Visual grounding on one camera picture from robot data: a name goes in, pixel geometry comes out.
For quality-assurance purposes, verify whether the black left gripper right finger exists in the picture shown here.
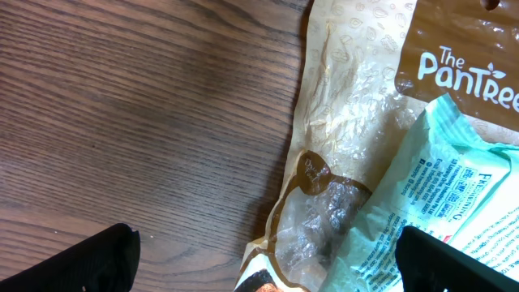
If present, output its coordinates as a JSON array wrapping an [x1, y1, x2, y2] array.
[[395, 225, 518, 292]]

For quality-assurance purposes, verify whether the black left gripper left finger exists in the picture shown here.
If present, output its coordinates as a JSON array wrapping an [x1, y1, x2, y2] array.
[[1, 223, 140, 292]]

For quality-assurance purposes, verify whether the mint green wet wipes pack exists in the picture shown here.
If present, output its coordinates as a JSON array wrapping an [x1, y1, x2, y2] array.
[[320, 94, 518, 291]]

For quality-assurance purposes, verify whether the brown snack packet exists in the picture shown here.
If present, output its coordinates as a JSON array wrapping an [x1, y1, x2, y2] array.
[[235, 0, 518, 291]]

